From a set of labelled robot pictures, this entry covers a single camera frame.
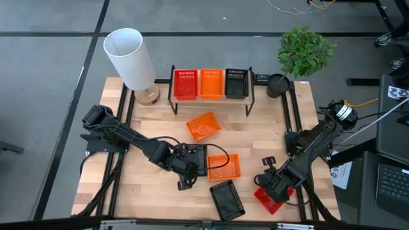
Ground silver metal bracket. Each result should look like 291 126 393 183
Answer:
277 222 316 230

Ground patterned paper sheet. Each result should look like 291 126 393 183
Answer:
387 85 409 100

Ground black front frame bar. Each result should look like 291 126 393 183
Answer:
0 215 343 230

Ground black plastic basket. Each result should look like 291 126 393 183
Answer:
209 179 246 223
224 68 250 100
182 143 208 177

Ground white paper sheet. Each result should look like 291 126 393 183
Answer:
330 149 353 190

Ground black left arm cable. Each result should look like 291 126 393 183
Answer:
137 136 230 171

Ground black aluminium frame rail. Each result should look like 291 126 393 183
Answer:
289 83 339 223
107 89 137 217
155 76 272 86
72 84 128 218
280 91 309 222

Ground red plastic basket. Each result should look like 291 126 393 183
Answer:
173 69 199 101
254 186 295 215

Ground wooden shelf black legs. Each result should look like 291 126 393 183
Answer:
167 65 256 117

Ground black keyboard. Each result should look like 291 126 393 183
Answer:
375 163 409 213

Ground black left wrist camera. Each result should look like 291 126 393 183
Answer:
177 180 193 192

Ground black floor bar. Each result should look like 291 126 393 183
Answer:
346 78 381 87

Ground black desk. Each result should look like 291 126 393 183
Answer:
357 75 409 230

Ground thin white floor cable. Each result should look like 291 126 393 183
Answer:
266 0 324 16

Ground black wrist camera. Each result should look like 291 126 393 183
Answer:
261 155 277 174
177 180 193 192

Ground green plant black pot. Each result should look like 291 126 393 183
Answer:
266 25 338 99

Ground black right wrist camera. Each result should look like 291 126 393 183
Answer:
261 155 277 174

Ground person's foot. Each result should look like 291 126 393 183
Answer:
390 58 409 70
374 31 396 47

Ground white lamp wooden base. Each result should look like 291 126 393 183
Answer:
103 27 161 106

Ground orange plastic basket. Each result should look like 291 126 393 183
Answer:
185 111 222 142
199 68 224 100
206 153 242 181

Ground black floor stand foot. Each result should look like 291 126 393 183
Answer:
0 140 25 155

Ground black diagonal strut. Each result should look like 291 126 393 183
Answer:
326 137 378 167

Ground small black device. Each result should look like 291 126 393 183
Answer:
254 73 271 85

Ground yellow floor cable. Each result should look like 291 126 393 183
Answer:
308 0 337 9

